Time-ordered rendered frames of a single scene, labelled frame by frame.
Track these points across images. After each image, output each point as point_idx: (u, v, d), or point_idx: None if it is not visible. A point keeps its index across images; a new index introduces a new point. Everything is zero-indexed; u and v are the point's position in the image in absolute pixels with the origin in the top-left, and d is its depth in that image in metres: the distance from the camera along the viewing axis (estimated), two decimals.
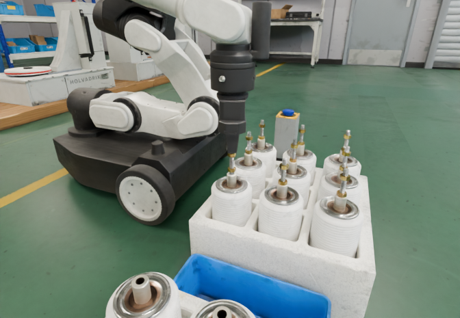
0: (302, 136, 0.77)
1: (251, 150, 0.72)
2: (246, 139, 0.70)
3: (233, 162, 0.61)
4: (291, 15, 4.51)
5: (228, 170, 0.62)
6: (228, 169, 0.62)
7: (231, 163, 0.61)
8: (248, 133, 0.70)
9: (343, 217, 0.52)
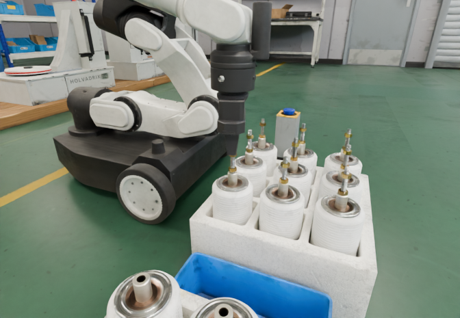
0: (302, 135, 0.77)
1: (252, 148, 0.72)
2: (247, 137, 0.70)
3: (233, 162, 0.61)
4: (291, 15, 4.50)
5: (228, 169, 0.62)
6: (228, 168, 0.62)
7: (231, 163, 0.61)
8: (249, 131, 0.70)
9: (345, 215, 0.52)
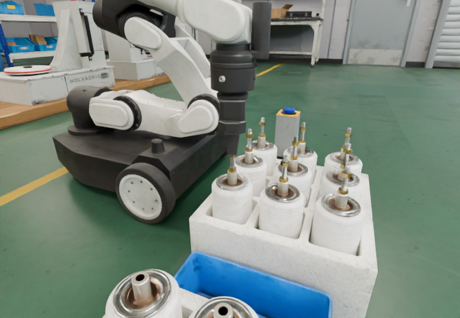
0: (302, 134, 0.77)
1: (252, 147, 0.72)
2: (247, 136, 0.70)
3: (232, 162, 0.61)
4: (291, 15, 4.50)
5: (228, 169, 0.62)
6: (228, 167, 0.62)
7: (231, 163, 0.61)
8: (249, 130, 0.70)
9: (345, 214, 0.52)
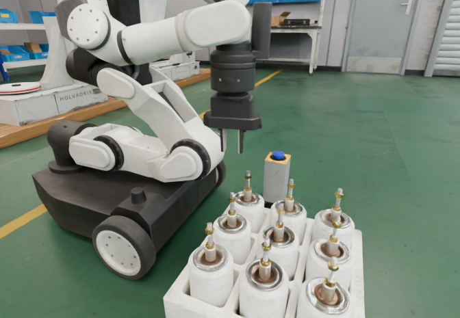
0: (290, 191, 0.71)
1: (235, 210, 0.67)
2: (231, 201, 0.64)
3: (208, 236, 0.56)
4: (289, 22, 4.45)
5: (213, 243, 0.57)
6: (213, 242, 0.57)
7: (210, 236, 0.56)
8: (232, 194, 0.64)
9: (331, 312, 0.46)
